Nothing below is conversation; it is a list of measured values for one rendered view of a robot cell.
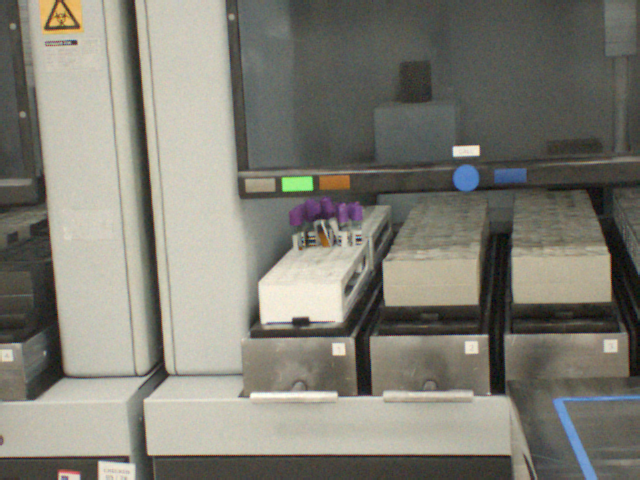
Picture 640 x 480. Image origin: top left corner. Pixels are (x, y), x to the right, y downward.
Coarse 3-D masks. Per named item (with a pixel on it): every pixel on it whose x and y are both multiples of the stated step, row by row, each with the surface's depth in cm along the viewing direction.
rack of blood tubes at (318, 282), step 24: (288, 264) 160; (312, 264) 160; (336, 264) 158; (264, 288) 149; (288, 288) 149; (312, 288) 148; (336, 288) 148; (264, 312) 150; (288, 312) 149; (312, 312) 149; (336, 312) 148
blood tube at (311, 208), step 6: (306, 204) 168; (312, 204) 168; (306, 210) 169; (312, 210) 169; (318, 210) 169; (312, 216) 169; (318, 216) 169; (312, 222) 170; (318, 222) 169; (318, 228) 170; (318, 234) 170; (324, 234) 170; (324, 240) 170; (324, 246) 171; (330, 246) 171
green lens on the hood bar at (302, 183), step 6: (282, 180) 149; (288, 180) 149; (294, 180) 149; (300, 180) 149; (306, 180) 148; (282, 186) 149; (288, 186) 149; (294, 186) 149; (300, 186) 149; (306, 186) 149
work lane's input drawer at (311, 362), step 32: (384, 256) 188; (352, 320) 151; (256, 352) 147; (288, 352) 146; (320, 352) 145; (352, 352) 145; (256, 384) 147; (288, 384) 147; (320, 384) 146; (352, 384) 145
